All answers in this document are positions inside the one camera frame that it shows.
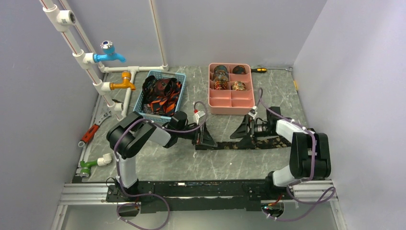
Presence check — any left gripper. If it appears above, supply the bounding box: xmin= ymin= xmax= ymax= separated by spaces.
xmin=177 ymin=122 xmax=217 ymax=150

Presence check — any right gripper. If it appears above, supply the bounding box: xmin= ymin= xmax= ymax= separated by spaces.
xmin=230 ymin=115 xmax=279 ymax=148

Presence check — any black floral gold tie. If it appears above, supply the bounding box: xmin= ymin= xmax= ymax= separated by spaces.
xmin=194 ymin=137 xmax=292 ymax=151

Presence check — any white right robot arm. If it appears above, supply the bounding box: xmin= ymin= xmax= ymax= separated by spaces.
xmin=230 ymin=106 xmax=331 ymax=199

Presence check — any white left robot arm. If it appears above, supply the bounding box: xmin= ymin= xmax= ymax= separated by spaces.
xmin=106 ymin=111 xmax=218 ymax=201

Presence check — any pile of patterned ties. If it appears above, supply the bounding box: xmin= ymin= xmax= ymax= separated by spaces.
xmin=142 ymin=75 xmax=182 ymax=117

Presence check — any rolled tie gold floral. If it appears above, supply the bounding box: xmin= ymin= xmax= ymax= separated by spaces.
xmin=231 ymin=81 xmax=247 ymax=91

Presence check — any pink compartment tray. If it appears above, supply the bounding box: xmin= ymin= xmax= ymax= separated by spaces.
xmin=208 ymin=63 xmax=255 ymax=115

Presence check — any rolled tie red gold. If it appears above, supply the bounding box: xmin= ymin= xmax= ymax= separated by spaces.
xmin=213 ymin=80 xmax=228 ymax=90

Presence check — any blue perforated plastic basket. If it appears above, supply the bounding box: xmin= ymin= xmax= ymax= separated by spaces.
xmin=133 ymin=70 xmax=186 ymax=124

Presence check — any rolled tie dark blue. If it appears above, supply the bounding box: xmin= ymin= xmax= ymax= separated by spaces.
xmin=213 ymin=65 xmax=229 ymax=81

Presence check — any rolled tie dark red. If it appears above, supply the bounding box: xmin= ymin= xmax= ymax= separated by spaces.
xmin=232 ymin=65 xmax=247 ymax=75

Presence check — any yellow black screwdriver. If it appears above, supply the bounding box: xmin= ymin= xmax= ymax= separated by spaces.
xmin=251 ymin=68 xmax=268 ymax=73

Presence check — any orange tap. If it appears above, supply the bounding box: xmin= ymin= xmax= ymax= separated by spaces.
xmin=110 ymin=71 xmax=136 ymax=91

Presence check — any green tap with white fitting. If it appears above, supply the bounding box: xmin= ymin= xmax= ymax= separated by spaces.
xmin=79 ymin=153 xmax=112 ymax=178

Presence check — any blue tap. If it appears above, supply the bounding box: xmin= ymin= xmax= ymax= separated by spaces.
xmin=93 ymin=40 xmax=126 ymax=63

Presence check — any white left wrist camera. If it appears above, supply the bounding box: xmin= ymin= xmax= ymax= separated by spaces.
xmin=193 ymin=109 xmax=206 ymax=125

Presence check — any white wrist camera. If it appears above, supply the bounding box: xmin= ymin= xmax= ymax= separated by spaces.
xmin=193 ymin=109 xmax=206 ymax=125
xmin=248 ymin=106 xmax=258 ymax=120

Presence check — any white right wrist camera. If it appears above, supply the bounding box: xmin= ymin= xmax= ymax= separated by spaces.
xmin=248 ymin=106 xmax=258 ymax=120

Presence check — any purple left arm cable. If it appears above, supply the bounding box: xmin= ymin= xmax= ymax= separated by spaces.
xmin=113 ymin=101 xmax=208 ymax=230

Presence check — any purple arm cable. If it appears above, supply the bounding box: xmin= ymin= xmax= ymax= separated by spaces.
xmin=113 ymin=101 xmax=208 ymax=230
xmin=256 ymin=87 xmax=336 ymax=222

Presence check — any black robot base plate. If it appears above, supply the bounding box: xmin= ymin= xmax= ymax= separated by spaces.
xmin=106 ymin=179 xmax=287 ymax=214

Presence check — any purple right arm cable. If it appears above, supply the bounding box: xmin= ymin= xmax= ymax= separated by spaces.
xmin=256 ymin=87 xmax=336 ymax=222

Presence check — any red handled adjustable wrench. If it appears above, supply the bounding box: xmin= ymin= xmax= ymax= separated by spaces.
xmin=78 ymin=109 xmax=111 ymax=148

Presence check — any aluminium rail frame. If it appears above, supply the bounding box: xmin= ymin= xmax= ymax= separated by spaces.
xmin=50 ymin=179 xmax=348 ymax=230

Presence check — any white PVC pipe frame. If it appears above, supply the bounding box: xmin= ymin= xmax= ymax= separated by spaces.
xmin=40 ymin=0 xmax=169 ymax=121

